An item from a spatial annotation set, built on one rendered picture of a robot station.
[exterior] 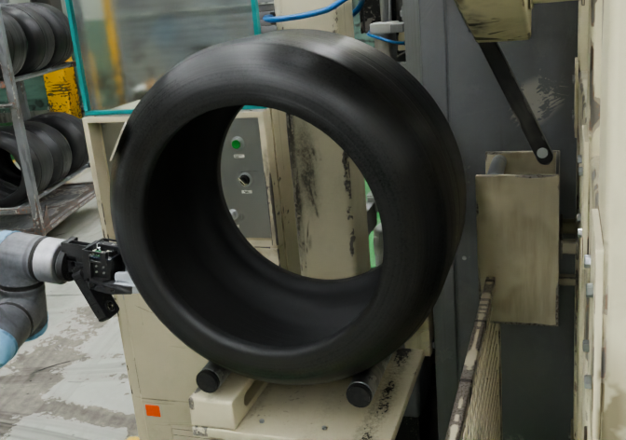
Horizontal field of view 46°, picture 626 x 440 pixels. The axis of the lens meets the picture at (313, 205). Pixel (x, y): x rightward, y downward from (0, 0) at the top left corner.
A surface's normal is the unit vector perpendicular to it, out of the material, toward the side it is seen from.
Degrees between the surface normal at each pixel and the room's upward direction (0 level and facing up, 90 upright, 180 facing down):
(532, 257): 90
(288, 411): 0
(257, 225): 90
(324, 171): 90
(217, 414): 90
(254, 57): 43
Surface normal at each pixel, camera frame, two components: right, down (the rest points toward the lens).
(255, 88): -0.30, 0.11
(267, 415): -0.09, -0.96
